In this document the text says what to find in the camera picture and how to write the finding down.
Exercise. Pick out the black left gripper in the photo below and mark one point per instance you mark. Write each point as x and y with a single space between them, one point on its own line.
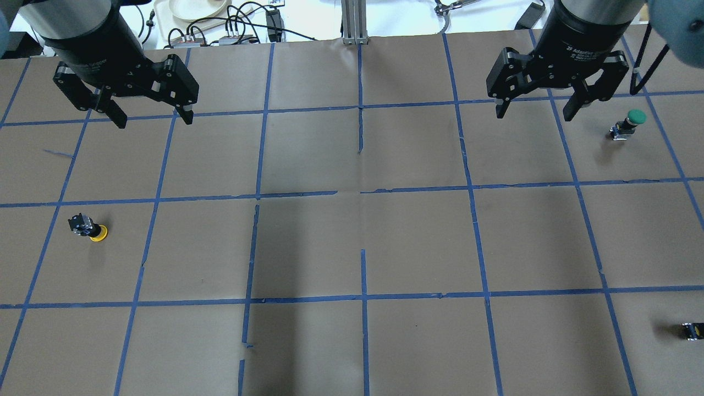
89 47

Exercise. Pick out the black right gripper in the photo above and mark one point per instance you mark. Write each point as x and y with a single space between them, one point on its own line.
572 38

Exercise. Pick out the yellow push button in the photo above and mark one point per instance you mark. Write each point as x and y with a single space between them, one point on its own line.
82 225

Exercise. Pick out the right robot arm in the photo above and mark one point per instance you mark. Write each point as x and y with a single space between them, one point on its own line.
679 23

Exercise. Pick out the green push button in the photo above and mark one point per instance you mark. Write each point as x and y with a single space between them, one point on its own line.
624 129

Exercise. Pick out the black power adapter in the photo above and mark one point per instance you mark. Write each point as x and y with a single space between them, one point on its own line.
274 24
530 16

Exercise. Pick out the beige plate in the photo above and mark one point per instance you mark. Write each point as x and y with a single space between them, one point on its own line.
188 10

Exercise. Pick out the aluminium frame post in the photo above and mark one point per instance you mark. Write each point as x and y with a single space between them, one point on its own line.
354 22

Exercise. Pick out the small black switch block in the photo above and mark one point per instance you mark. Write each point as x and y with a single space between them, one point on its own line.
692 330

